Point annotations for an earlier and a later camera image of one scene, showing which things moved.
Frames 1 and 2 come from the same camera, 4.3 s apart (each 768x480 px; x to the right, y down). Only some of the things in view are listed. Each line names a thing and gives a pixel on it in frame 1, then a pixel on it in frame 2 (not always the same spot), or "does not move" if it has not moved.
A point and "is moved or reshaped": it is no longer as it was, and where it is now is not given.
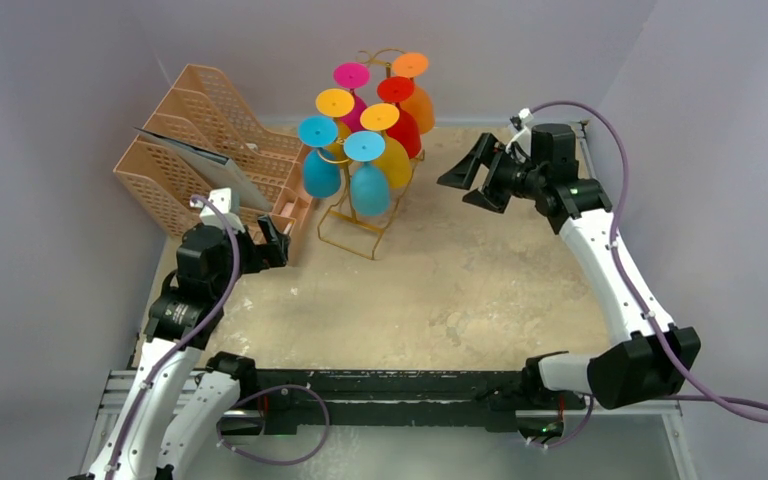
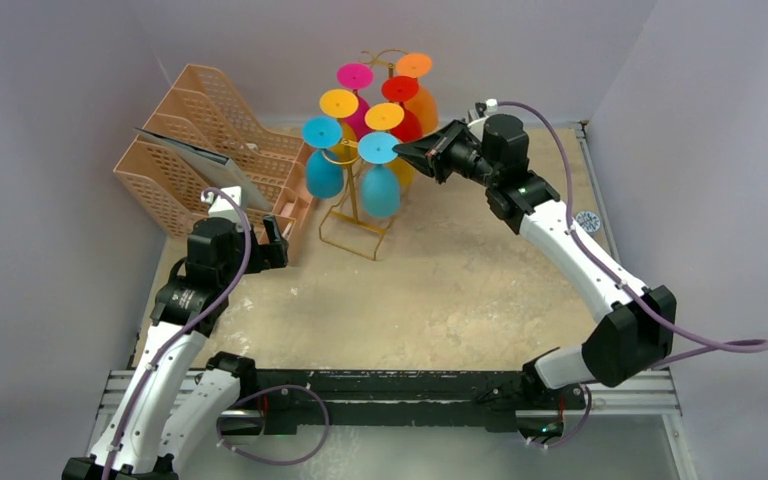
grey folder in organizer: x=219 y=169 does not move
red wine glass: x=398 y=90 does not move
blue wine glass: x=369 y=184 is moved or reshaped
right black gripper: x=492 y=174 to x=446 y=151
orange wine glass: x=412 y=65 does not move
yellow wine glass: x=380 y=117 is moved or reshaped
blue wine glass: x=321 y=165 does not move
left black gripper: x=270 y=254 does not move
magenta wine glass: x=353 y=75 does not move
